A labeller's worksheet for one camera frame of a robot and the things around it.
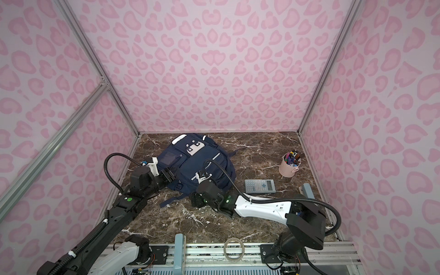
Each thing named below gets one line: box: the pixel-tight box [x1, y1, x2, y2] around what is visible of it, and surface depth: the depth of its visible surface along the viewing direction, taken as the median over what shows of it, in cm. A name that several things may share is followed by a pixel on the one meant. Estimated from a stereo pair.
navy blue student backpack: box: [157, 132, 246, 207], surface depth 95 cm
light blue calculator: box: [244, 178, 277, 194], surface depth 95 cm
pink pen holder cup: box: [277, 155, 302, 179], surface depth 93 cm
